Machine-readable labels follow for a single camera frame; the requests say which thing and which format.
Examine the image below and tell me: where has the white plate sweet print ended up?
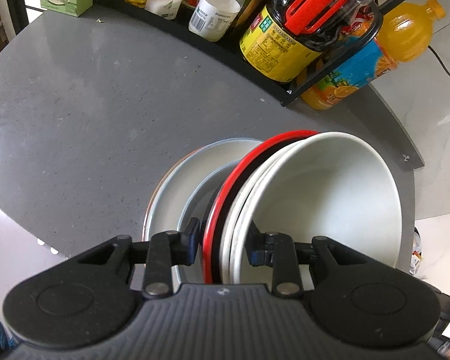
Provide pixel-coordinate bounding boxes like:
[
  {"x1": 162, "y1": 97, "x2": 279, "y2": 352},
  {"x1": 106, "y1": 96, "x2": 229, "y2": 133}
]
[{"x1": 141, "y1": 136, "x2": 264, "y2": 291}]

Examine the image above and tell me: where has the large white bowl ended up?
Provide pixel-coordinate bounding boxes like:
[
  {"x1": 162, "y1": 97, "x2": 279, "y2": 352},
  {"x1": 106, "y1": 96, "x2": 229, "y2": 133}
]
[{"x1": 219, "y1": 132, "x2": 402, "y2": 284}]

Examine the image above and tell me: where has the red rimmed bowl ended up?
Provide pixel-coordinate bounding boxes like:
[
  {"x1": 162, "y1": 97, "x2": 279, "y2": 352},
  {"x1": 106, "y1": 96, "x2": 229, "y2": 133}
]
[{"x1": 201, "y1": 130, "x2": 317, "y2": 284}]

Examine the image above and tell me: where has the dark soy sauce bottle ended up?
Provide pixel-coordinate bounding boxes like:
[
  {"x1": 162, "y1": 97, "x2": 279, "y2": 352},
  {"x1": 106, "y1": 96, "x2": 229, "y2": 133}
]
[{"x1": 240, "y1": 0, "x2": 371, "y2": 83}]

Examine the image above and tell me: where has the red cola can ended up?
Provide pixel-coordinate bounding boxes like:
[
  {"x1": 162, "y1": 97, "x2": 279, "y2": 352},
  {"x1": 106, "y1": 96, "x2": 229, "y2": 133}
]
[{"x1": 340, "y1": 6, "x2": 374, "y2": 38}]

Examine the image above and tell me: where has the white label jar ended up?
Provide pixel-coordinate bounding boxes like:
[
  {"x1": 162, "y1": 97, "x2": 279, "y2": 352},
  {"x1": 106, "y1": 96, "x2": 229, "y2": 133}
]
[{"x1": 188, "y1": 0, "x2": 245, "y2": 42}]

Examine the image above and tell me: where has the orange juice bottle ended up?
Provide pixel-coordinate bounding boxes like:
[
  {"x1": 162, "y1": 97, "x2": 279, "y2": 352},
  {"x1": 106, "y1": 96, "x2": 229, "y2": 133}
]
[{"x1": 301, "y1": 0, "x2": 446, "y2": 111}]

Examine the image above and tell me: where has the black wire rack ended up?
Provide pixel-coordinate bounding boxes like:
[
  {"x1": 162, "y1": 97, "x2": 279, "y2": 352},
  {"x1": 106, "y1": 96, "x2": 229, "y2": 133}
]
[{"x1": 93, "y1": 0, "x2": 449, "y2": 107}]

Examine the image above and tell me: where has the black power cable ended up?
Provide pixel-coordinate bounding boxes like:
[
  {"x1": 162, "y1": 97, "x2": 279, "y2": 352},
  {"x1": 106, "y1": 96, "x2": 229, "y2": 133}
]
[{"x1": 427, "y1": 44, "x2": 450, "y2": 86}]

